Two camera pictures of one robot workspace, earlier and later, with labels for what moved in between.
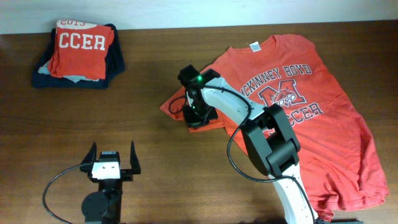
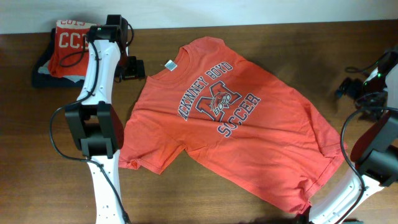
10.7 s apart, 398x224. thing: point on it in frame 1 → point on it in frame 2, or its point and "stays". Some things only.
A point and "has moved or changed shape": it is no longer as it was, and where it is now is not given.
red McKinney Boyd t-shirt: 339,166 has moved or changed shape
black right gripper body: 198,112 → 372,94
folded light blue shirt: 45,69 stays
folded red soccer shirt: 81,50 stays
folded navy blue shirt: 114,65 stays
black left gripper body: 125,175 → 129,68
